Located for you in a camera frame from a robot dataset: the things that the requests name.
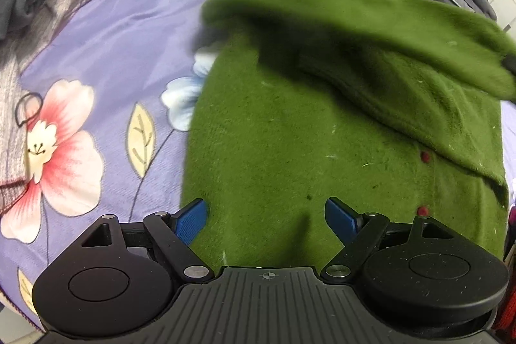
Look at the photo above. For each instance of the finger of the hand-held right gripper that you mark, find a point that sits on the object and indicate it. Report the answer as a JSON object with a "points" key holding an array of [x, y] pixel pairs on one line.
{"points": [[511, 64]]}

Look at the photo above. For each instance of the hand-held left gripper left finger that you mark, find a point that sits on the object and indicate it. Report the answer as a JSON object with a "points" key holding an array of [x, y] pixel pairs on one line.
{"points": [[191, 222]]}

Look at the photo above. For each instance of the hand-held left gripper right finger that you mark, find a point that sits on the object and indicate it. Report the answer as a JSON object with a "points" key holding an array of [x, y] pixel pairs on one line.
{"points": [[340, 220]]}

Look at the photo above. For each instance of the green knit sweater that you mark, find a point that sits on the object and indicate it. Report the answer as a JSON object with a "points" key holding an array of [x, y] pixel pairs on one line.
{"points": [[262, 146]]}

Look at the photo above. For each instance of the patterned small cloth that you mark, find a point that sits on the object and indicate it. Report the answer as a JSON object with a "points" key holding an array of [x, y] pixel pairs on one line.
{"points": [[512, 215]]}

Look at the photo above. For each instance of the purple floral bedsheet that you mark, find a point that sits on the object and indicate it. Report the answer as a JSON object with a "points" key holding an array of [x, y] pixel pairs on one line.
{"points": [[113, 45]]}

